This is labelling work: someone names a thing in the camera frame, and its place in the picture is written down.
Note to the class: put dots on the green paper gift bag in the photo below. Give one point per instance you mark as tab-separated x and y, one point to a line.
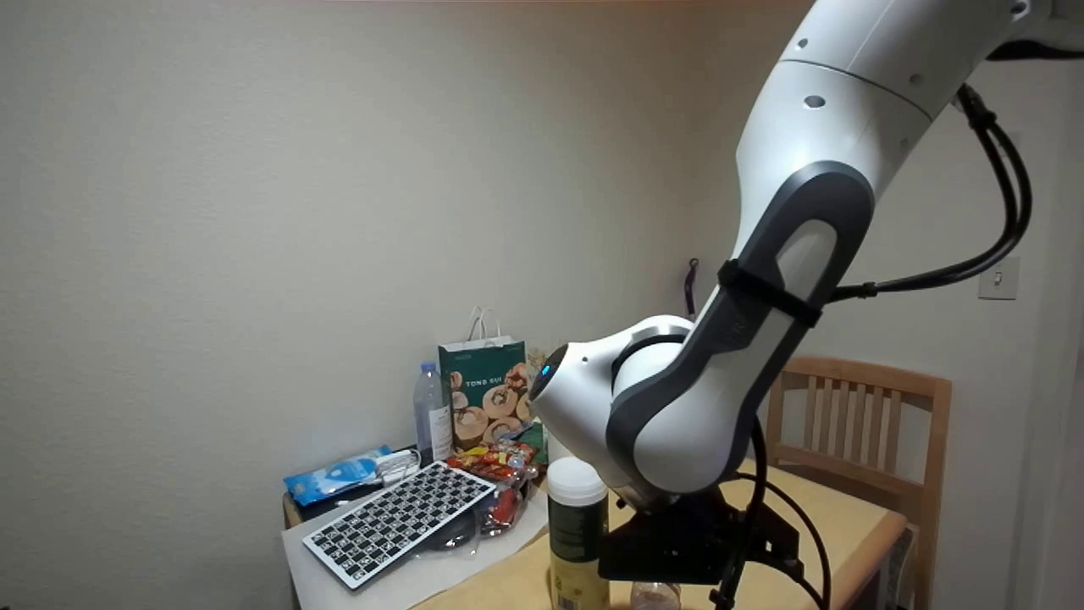
481	378

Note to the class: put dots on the yellow canister with white lid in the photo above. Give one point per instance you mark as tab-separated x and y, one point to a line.
576	529

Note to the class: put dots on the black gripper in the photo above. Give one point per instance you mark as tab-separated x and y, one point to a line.
665	543

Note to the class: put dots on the white wall light switch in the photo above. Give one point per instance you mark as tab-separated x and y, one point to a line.
1005	286

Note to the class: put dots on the clear water bottle blue cap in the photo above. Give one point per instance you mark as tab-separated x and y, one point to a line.
427	419

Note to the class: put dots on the wooden slat chair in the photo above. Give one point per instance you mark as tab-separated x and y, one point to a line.
881	434

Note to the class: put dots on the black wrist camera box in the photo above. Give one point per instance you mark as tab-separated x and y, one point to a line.
770	541

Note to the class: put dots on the blue plastic packet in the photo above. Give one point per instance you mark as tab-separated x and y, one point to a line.
334	479

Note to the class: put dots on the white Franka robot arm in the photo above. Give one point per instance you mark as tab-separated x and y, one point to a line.
790	282

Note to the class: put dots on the red snack package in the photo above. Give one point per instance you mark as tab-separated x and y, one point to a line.
497	464

